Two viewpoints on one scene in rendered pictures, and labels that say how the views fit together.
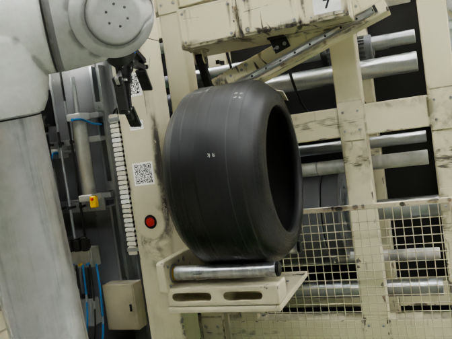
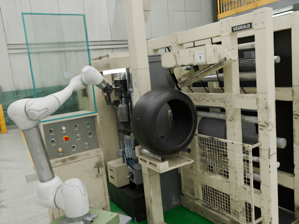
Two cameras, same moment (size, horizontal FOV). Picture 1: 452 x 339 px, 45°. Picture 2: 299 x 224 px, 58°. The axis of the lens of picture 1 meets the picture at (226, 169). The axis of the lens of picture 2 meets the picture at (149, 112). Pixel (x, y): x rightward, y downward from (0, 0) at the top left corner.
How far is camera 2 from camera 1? 140 cm
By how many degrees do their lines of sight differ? 37
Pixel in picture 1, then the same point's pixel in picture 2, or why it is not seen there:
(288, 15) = (189, 61)
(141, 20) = (37, 116)
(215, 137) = (140, 112)
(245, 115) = (149, 106)
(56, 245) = (38, 153)
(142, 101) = (138, 91)
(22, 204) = (30, 145)
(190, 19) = (163, 58)
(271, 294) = (158, 166)
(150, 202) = not seen: hidden behind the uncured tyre
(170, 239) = not seen: hidden behind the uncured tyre
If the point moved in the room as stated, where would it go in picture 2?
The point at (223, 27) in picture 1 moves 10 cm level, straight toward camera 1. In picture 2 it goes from (172, 62) to (166, 62)
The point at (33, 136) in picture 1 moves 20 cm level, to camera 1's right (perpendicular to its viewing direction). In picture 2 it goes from (32, 132) to (50, 134)
